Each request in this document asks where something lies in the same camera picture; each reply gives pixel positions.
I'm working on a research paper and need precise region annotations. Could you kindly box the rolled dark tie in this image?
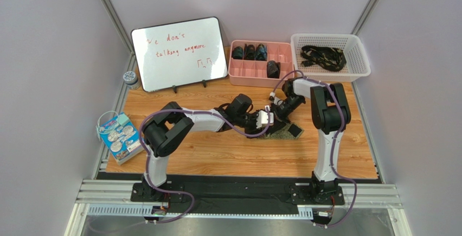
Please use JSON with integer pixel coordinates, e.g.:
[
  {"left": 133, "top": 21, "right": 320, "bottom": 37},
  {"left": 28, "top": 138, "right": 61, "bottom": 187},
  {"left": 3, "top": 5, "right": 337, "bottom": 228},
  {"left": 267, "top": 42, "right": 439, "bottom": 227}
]
[
  {"left": 255, "top": 43, "right": 267, "bottom": 61},
  {"left": 243, "top": 44, "right": 256, "bottom": 60},
  {"left": 266, "top": 60, "right": 281, "bottom": 79},
  {"left": 231, "top": 46, "right": 244, "bottom": 60}
]

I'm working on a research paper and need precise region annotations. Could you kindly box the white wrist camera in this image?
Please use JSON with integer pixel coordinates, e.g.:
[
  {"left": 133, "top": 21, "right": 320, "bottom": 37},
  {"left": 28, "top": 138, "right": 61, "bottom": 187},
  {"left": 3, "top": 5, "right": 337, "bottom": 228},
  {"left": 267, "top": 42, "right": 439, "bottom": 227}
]
[
  {"left": 256, "top": 105, "right": 274, "bottom": 129},
  {"left": 269, "top": 91, "right": 284, "bottom": 107}
]

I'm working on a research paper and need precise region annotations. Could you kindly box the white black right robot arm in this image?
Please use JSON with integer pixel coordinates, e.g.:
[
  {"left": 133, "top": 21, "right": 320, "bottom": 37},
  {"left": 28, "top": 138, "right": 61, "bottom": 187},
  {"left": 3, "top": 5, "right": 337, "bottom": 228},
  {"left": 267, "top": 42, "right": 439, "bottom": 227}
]
[{"left": 269, "top": 77, "right": 351, "bottom": 197}]

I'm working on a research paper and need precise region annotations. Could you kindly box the light blue power adapter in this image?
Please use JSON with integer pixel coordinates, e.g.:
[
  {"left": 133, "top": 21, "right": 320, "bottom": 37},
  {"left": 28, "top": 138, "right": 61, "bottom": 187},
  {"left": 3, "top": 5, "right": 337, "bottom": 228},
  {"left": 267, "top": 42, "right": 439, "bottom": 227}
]
[{"left": 116, "top": 114, "right": 130, "bottom": 126}]

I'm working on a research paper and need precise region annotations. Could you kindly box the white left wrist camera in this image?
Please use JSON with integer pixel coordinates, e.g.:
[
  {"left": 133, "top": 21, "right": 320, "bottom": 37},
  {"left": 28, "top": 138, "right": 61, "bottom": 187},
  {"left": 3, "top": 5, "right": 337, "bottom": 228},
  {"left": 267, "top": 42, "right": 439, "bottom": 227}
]
[{"left": 256, "top": 105, "right": 274, "bottom": 129}]

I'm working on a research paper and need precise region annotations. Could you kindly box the aluminium frame rail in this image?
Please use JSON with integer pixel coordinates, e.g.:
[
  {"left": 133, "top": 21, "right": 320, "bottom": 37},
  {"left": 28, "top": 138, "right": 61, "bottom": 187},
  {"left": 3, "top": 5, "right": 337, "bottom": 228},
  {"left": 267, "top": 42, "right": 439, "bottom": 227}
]
[{"left": 65, "top": 179, "right": 411, "bottom": 235}]

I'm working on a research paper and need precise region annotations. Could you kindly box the white plastic basket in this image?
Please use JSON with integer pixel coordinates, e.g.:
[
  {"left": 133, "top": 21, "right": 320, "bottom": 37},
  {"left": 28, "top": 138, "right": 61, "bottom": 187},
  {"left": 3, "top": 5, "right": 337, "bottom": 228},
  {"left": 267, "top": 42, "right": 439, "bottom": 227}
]
[{"left": 291, "top": 33, "right": 371, "bottom": 82}]

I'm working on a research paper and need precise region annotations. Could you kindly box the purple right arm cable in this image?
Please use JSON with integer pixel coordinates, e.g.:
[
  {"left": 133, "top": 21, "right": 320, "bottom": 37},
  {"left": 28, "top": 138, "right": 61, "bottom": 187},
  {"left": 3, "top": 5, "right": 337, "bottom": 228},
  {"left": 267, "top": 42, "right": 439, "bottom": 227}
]
[{"left": 268, "top": 70, "right": 358, "bottom": 228}]

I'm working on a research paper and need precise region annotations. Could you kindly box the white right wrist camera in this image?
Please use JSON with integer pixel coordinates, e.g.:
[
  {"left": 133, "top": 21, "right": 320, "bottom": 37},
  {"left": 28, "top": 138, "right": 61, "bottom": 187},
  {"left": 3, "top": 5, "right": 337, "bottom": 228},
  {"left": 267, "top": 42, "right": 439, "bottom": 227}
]
[{"left": 269, "top": 91, "right": 284, "bottom": 107}]

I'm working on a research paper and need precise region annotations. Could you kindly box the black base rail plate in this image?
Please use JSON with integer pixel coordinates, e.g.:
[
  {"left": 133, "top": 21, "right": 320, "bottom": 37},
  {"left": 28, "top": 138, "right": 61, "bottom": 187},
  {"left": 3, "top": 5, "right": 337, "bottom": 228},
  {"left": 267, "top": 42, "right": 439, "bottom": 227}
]
[{"left": 95, "top": 171, "right": 383, "bottom": 215}]

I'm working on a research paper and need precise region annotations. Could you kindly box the green patterned tie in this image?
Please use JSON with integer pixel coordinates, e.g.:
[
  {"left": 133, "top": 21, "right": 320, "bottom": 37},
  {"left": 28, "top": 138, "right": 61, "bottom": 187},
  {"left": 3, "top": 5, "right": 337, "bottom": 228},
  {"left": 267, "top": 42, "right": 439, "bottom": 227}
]
[{"left": 259, "top": 122, "right": 304, "bottom": 140}]

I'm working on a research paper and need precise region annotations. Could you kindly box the pink divided organizer box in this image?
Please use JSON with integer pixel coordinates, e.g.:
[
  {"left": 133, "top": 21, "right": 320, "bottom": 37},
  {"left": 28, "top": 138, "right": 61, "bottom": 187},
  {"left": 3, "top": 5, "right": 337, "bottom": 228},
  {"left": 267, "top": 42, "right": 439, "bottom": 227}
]
[{"left": 228, "top": 40, "right": 294, "bottom": 88}]

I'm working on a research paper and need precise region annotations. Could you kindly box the black camouflage tie in basket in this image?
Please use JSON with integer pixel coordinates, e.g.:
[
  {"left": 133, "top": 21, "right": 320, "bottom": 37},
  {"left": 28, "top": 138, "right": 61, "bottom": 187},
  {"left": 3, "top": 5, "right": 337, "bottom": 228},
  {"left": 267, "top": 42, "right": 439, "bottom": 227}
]
[{"left": 300, "top": 45, "right": 347, "bottom": 72}]

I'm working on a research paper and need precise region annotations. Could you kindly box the small patterned round jar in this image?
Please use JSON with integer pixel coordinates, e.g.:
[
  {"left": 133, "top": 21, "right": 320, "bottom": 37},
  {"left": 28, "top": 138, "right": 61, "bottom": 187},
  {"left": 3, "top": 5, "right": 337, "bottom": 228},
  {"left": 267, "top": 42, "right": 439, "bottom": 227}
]
[{"left": 123, "top": 71, "right": 141, "bottom": 90}]

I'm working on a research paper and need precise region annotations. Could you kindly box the white whiteboard black frame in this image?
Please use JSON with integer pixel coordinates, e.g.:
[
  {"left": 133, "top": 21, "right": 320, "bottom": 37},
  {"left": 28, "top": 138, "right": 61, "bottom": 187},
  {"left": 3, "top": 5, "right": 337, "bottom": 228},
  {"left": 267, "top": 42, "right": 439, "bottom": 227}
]
[{"left": 131, "top": 17, "right": 228, "bottom": 92}]

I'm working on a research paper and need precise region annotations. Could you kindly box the white adapter cable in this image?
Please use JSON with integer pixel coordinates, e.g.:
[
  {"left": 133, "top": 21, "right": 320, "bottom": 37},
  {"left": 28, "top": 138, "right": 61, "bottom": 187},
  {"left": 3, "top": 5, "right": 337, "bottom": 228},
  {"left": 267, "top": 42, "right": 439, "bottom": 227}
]
[{"left": 95, "top": 110, "right": 120, "bottom": 142}]

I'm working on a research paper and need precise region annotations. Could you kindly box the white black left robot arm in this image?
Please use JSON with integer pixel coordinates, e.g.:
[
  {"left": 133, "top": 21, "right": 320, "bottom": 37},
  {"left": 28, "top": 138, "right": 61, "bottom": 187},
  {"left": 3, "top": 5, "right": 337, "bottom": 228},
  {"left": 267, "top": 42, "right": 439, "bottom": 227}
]
[{"left": 138, "top": 94, "right": 274, "bottom": 189}]

